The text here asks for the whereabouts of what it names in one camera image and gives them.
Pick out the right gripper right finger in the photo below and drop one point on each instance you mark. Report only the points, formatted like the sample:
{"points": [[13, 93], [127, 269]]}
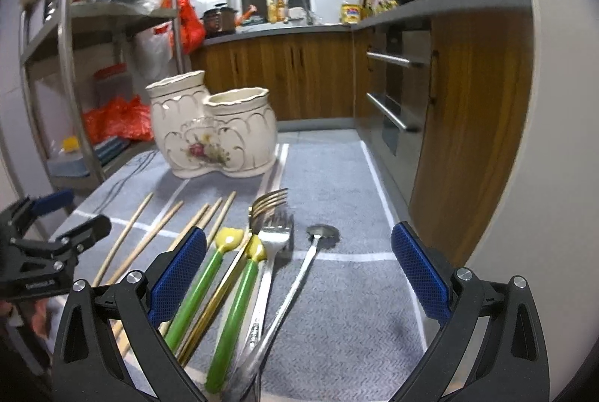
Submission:
{"points": [[512, 362]]}

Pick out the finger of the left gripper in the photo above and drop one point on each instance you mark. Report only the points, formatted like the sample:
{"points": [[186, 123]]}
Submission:
{"points": [[17, 218], [73, 242]]}

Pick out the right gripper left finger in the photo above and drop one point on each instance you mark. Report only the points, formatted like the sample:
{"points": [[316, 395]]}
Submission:
{"points": [[87, 361]]}

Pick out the wooden chopstick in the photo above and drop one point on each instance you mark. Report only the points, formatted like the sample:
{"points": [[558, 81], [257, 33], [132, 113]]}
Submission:
{"points": [[149, 236], [123, 343], [191, 223], [120, 239], [209, 214]]}

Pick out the green yellow tulip utensil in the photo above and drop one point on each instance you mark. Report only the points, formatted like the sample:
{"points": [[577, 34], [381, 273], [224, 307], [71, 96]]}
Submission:
{"points": [[227, 239], [232, 327]]}

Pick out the gold fork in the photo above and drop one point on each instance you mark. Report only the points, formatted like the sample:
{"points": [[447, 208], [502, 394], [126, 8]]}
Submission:
{"points": [[197, 330]]}

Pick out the silver fork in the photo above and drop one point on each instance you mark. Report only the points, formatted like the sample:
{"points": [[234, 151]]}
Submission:
{"points": [[274, 236]]}

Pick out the silver spoon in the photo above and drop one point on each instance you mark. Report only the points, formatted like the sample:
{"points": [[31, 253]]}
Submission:
{"points": [[320, 235]]}

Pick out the wooden kitchen cabinets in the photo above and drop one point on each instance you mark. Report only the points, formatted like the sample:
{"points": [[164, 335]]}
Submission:
{"points": [[440, 100]]}

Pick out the red plastic bag lower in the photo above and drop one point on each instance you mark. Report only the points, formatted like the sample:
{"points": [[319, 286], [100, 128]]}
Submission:
{"points": [[121, 118]]}

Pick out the red plastic bag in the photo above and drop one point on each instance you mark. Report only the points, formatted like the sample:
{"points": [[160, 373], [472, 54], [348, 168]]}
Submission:
{"points": [[193, 32], [121, 118]]}

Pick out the grey striped table cloth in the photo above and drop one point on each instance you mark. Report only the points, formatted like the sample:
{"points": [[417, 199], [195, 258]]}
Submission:
{"points": [[354, 333]]}

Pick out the white ceramic double utensil holder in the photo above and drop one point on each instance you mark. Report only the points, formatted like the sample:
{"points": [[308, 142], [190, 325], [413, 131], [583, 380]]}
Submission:
{"points": [[233, 133]]}

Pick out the white plastic bag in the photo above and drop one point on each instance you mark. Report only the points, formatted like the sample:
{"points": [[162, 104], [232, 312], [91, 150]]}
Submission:
{"points": [[152, 52]]}

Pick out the metal storage shelf rack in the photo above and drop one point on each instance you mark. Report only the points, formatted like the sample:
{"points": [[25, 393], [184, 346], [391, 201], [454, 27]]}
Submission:
{"points": [[76, 26]]}

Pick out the red plastic bag upper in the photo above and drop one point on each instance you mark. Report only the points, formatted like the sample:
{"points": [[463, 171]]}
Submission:
{"points": [[193, 32]]}

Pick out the stainless built-in oven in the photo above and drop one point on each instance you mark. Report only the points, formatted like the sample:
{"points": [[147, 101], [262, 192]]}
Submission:
{"points": [[399, 58]]}

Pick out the yellow oil bottle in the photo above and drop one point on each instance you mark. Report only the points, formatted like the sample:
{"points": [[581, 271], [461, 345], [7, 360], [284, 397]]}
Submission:
{"points": [[350, 13]]}

